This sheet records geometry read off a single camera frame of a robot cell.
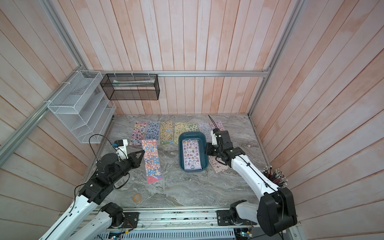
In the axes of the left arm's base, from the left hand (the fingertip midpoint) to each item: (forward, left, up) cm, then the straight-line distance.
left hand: (146, 154), depth 73 cm
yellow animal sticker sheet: (+31, -5, -23) cm, 39 cm away
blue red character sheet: (-1, -2, -4) cm, 5 cm away
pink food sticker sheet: (+4, -40, -22) cm, 45 cm away
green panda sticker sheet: (+37, -15, -23) cm, 46 cm away
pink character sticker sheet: (+39, -45, -22) cm, 63 cm away
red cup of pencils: (-10, -64, -4) cm, 65 cm away
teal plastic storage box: (+19, -24, -10) cm, 33 cm away
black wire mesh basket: (+53, +20, +3) cm, 56 cm away
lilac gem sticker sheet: (+36, -34, -22) cm, 54 cm away
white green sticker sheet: (+36, -24, -23) cm, 49 cm away
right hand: (+9, -31, -7) cm, 33 cm away
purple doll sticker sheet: (+6, -23, -12) cm, 27 cm away
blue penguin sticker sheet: (+32, +6, -22) cm, 39 cm away
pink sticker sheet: (+30, +16, -22) cm, 41 cm away
